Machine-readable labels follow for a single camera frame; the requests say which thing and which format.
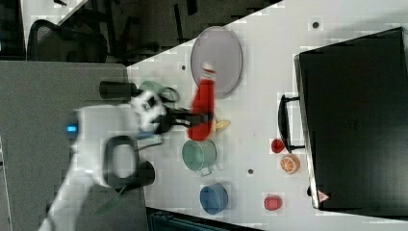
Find grey round plate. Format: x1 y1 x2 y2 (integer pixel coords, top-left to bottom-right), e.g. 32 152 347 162
191 26 242 99

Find toy orange slice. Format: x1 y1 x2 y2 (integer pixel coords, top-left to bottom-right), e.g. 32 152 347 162
280 155 301 174

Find blue cup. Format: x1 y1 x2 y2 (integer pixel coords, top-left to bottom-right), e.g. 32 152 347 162
199 183 229 215

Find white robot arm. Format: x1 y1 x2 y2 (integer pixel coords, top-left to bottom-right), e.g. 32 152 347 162
38 89 215 231

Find silver black toaster oven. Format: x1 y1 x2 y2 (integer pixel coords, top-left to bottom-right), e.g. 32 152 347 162
293 27 408 220

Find red green toy strawberry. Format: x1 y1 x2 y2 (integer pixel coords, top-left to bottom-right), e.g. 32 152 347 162
264 194 283 211

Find black office chair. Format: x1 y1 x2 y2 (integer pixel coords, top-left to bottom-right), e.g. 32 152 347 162
26 19 108 63

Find black cylinder post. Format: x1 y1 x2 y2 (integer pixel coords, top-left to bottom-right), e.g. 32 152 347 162
99 81 140 99
137 161 156 187

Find black cylinder post far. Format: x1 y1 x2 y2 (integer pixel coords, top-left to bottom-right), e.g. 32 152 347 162
99 81 140 99

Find black cylinder post near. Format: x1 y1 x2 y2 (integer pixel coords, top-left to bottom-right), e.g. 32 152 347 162
137 161 156 187

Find red ketchup bottle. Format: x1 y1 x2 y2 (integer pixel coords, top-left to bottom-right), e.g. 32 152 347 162
188 63 217 141

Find small red toy strawberry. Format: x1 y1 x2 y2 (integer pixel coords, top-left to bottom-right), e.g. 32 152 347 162
271 139 285 154

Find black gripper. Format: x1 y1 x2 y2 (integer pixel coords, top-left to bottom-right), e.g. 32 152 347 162
130 90 213 135

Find yellow toy banana peel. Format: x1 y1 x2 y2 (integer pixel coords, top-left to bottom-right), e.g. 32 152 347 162
212 119 231 132

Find green cup with handle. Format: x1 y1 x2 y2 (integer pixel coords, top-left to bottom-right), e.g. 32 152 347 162
182 140 217 177

